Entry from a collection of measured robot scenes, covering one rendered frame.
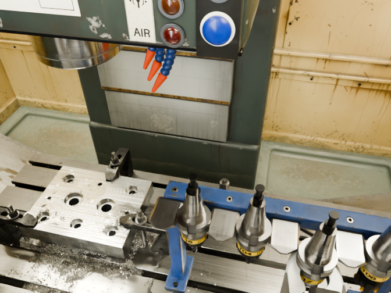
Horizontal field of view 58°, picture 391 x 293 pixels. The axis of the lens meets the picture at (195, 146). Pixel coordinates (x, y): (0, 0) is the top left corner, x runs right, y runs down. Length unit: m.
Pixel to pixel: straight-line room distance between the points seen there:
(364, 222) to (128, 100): 0.90
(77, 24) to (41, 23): 0.05
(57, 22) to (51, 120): 1.66
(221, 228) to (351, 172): 1.19
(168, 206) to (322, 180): 1.10
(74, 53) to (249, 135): 0.83
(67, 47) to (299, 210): 0.49
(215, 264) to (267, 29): 0.68
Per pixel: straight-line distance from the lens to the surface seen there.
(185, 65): 1.16
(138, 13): 0.40
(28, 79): 2.09
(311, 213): 0.70
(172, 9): 0.38
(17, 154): 1.74
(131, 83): 1.26
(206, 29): 0.37
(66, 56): 0.64
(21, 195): 1.26
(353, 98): 1.65
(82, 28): 0.44
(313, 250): 0.62
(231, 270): 0.98
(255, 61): 1.15
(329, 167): 1.77
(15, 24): 0.49
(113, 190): 1.05
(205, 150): 1.38
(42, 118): 2.13
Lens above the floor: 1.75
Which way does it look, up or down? 41 degrees down
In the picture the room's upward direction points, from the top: 1 degrees counter-clockwise
